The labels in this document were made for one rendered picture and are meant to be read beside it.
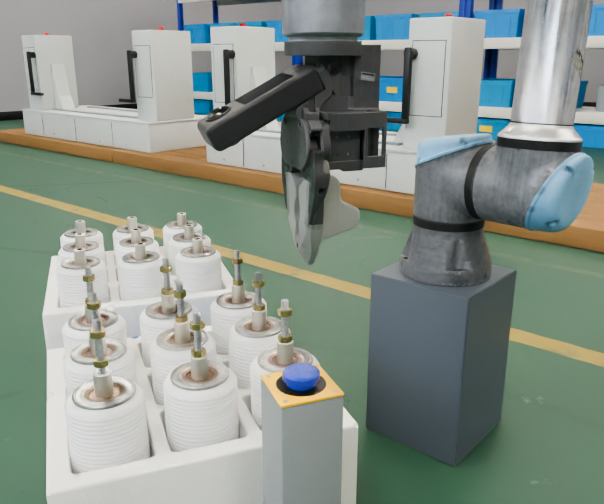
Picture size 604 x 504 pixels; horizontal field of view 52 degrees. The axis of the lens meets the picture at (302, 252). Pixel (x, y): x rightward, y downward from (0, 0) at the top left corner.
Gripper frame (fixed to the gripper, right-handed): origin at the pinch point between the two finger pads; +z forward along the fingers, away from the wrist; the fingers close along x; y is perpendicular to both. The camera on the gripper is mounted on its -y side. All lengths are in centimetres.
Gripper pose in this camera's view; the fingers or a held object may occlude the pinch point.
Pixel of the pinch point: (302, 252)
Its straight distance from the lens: 62.5
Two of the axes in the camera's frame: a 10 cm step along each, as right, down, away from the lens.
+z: 0.0, 9.5, 3.0
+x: -3.6, -2.8, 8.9
